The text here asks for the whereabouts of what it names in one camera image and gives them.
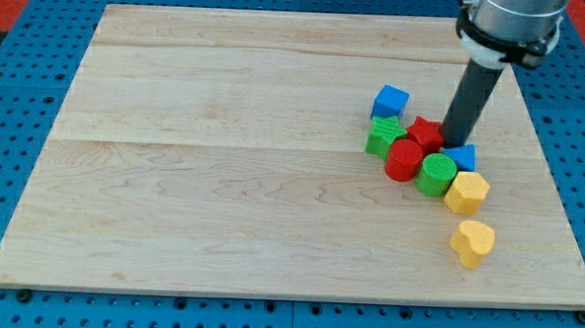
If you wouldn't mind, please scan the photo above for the yellow hexagon block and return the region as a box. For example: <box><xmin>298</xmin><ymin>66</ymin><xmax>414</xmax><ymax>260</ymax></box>
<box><xmin>444</xmin><ymin>171</ymin><xmax>490</xmax><ymax>215</ymax></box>

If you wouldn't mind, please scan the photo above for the green cylinder block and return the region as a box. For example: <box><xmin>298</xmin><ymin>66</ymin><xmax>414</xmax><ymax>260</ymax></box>
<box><xmin>415</xmin><ymin>152</ymin><xmax>458</xmax><ymax>197</ymax></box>

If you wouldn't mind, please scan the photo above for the blue cube block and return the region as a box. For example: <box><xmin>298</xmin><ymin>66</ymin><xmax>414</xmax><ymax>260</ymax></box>
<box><xmin>370</xmin><ymin>85</ymin><xmax>410</xmax><ymax>119</ymax></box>

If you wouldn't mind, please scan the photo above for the light wooden board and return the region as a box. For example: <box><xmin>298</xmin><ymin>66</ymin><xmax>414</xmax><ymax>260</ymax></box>
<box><xmin>0</xmin><ymin>5</ymin><xmax>585</xmax><ymax>310</ymax></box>

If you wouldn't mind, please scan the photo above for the red cylinder block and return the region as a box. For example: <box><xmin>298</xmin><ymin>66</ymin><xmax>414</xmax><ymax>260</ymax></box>
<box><xmin>384</xmin><ymin>139</ymin><xmax>424</xmax><ymax>182</ymax></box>

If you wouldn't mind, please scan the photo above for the blue triangle block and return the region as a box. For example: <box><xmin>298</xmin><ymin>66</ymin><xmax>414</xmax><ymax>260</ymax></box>
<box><xmin>443</xmin><ymin>144</ymin><xmax>476</xmax><ymax>172</ymax></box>

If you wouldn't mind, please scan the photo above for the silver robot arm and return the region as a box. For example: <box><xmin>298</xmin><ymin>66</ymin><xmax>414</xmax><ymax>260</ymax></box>
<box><xmin>456</xmin><ymin>0</ymin><xmax>570</xmax><ymax>70</ymax></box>

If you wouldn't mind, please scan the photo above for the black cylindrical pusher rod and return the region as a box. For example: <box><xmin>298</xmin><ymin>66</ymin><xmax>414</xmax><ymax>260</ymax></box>
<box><xmin>441</xmin><ymin>60</ymin><xmax>502</xmax><ymax>148</ymax></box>

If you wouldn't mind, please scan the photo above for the red star block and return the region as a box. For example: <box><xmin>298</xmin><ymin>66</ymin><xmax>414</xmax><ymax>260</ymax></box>
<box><xmin>406</xmin><ymin>116</ymin><xmax>444</xmax><ymax>155</ymax></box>

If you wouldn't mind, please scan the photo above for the yellow heart block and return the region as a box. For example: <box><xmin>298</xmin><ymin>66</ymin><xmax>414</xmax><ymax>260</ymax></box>
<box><xmin>450</xmin><ymin>220</ymin><xmax>495</xmax><ymax>269</ymax></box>

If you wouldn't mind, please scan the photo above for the green star block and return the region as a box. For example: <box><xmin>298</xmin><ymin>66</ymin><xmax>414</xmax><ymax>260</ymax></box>
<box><xmin>365</xmin><ymin>116</ymin><xmax>408</xmax><ymax>161</ymax></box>

